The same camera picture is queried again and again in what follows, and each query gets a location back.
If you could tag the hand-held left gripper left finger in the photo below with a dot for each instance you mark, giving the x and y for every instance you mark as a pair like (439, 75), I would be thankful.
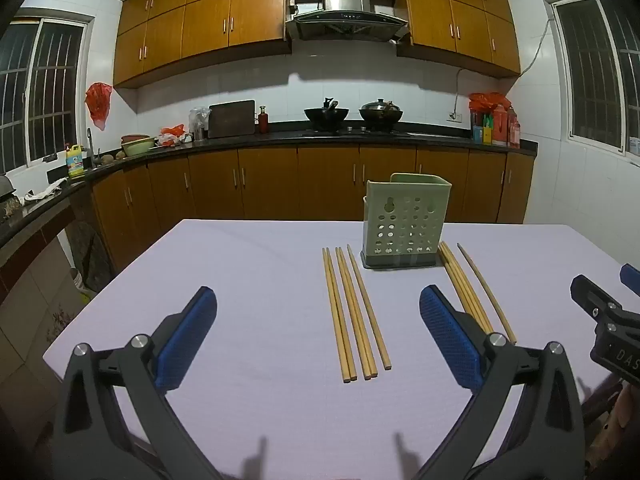
(185, 340)

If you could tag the barred window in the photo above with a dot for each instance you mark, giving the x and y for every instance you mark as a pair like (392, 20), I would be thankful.
(50, 85)

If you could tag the dark cutting board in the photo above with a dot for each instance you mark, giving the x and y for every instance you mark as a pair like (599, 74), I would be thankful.
(231, 119)

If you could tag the gas stove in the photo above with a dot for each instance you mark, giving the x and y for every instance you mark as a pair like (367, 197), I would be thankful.
(357, 131)

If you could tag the green perforated utensil holder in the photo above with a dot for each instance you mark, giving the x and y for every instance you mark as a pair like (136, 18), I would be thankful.
(405, 220)

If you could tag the hanging red plastic bag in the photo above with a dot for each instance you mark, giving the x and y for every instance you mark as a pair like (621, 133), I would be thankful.
(98, 102)

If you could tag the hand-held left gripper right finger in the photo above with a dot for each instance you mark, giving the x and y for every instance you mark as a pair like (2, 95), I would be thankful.
(450, 340)

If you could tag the white cloth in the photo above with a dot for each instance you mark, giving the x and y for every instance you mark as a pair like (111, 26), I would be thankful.
(47, 191)

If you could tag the black kitchen countertop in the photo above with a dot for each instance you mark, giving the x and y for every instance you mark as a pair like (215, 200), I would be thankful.
(350, 139)

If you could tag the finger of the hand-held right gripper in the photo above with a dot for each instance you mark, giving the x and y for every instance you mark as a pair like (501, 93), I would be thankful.
(632, 275)
(590, 295)

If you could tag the red bottle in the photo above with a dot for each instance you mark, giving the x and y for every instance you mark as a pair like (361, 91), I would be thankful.
(263, 121)

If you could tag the wooden chopstick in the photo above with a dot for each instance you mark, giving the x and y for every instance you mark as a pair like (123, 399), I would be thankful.
(460, 285)
(357, 310)
(351, 310)
(368, 305)
(335, 317)
(341, 317)
(484, 290)
(456, 285)
(464, 285)
(468, 285)

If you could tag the red and white plastic bag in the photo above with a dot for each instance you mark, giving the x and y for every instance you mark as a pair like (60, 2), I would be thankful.
(172, 132)

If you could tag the green plastic basin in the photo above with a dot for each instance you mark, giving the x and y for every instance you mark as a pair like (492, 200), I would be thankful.
(137, 147)

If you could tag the white wall outlet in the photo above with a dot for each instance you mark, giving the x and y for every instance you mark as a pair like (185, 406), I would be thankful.
(454, 117)

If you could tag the kitchen faucet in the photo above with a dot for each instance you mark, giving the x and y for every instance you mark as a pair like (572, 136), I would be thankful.
(90, 145)

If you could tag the black wok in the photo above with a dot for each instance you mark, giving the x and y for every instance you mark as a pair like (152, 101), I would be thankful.
(326, 116)

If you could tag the clear plastic bag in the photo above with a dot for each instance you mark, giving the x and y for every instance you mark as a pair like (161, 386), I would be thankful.
(200, 120)

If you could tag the yellow detergent bottle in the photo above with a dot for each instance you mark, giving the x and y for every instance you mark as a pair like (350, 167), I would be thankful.
(75, 162)

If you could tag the wooden base cabinets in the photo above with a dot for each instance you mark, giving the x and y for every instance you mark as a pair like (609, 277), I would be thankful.
(270, 180)

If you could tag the pot with lid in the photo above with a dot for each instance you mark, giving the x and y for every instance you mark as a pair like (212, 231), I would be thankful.
(381, 111)

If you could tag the row of condiment bottles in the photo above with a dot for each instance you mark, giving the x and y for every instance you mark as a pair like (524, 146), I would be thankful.
(500, 130)

